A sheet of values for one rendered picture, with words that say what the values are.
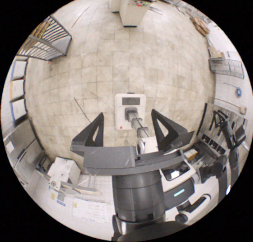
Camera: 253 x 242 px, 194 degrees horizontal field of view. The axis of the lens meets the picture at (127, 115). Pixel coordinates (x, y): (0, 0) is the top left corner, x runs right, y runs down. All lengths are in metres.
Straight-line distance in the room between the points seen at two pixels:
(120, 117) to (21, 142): 3.00
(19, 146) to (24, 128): 0.59
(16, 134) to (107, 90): 2.90
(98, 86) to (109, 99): 0.32
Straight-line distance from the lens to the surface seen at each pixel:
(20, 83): 3.40
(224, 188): 0.59
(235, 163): 0.49
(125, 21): 1.85
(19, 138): 3.00
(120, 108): 1.18
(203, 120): 3.56
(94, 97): 1.47
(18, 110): 3.25
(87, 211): 3.06
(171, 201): 0.42
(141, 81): 1.50
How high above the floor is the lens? 1.40
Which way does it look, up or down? 68 degrees down
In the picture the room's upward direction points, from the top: 155 degrees clockwise
